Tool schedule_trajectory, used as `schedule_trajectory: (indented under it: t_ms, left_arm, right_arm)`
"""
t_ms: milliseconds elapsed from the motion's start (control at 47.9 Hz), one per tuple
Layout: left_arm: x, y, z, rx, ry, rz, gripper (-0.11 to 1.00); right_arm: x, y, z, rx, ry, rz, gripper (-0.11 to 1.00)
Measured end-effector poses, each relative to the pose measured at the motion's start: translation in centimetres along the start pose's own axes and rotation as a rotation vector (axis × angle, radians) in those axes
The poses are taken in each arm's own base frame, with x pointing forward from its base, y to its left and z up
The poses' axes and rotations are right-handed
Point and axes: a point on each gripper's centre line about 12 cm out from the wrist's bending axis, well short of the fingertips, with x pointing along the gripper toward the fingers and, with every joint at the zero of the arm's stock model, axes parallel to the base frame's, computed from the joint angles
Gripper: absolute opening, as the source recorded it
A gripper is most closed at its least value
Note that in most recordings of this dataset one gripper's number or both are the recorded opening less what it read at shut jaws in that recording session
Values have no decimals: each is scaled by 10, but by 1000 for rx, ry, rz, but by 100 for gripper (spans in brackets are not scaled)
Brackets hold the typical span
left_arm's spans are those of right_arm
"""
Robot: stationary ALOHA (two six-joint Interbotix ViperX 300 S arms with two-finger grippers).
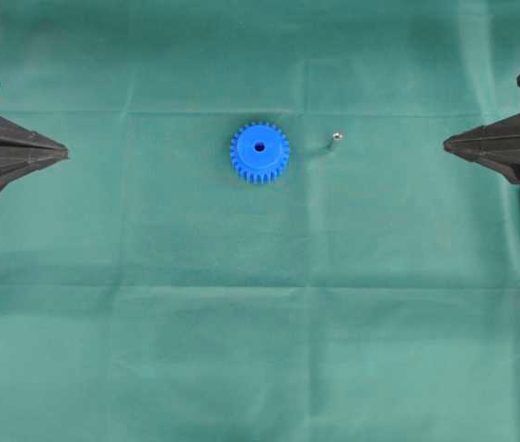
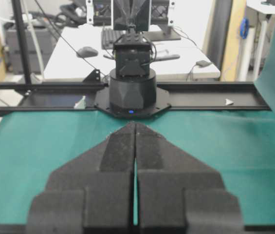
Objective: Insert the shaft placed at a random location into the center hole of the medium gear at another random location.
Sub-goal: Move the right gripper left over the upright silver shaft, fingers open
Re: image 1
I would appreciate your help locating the green table cloth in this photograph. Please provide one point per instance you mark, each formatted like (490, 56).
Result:
(148, 293)

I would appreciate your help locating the blue plastic gear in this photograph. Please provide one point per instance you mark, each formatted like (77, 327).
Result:
(259, 152)

